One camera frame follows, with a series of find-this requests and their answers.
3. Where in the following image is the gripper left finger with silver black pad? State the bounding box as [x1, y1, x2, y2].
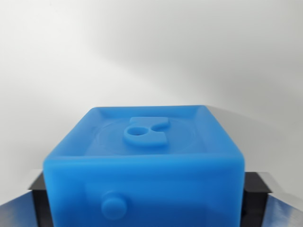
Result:
[0, 169, 55, 227]

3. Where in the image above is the gripper right finger with silver black pad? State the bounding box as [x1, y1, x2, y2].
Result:
[239, 172, 303, 227]

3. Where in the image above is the blue cube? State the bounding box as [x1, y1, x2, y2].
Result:
[42, 105, 245, 227]

